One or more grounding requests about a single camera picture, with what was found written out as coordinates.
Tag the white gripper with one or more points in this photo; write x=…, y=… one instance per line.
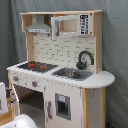
x=3, y=100

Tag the stove knob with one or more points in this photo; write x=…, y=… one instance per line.
x=34, y=83
x=15, y=78

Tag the white microwave door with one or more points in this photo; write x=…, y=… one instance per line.
x=71, y=25

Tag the white oven door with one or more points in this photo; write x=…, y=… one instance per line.
x=15, y=99

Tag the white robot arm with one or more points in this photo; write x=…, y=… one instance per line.
x=20, y=120

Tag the wooden toy kitchen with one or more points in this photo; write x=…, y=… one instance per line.
x=79, y=52

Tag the black stove top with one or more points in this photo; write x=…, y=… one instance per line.
x=37, y=66

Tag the white dishwasher door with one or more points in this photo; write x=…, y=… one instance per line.
x=63, y=106

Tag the metal sink basin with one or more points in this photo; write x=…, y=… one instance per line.
x=73, y=74

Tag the grey range hood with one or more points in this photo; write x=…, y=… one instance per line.
x=39, y=26

